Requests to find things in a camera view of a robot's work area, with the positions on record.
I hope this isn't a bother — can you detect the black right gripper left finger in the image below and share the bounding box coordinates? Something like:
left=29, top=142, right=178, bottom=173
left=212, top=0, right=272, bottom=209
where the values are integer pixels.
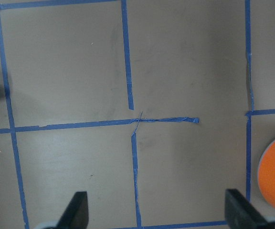
left=54, top=191, right=89, bottom=229

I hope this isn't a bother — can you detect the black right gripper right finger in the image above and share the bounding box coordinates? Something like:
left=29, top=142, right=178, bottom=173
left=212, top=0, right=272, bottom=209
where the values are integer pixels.
left=224, top=189, right=275, bottom=229

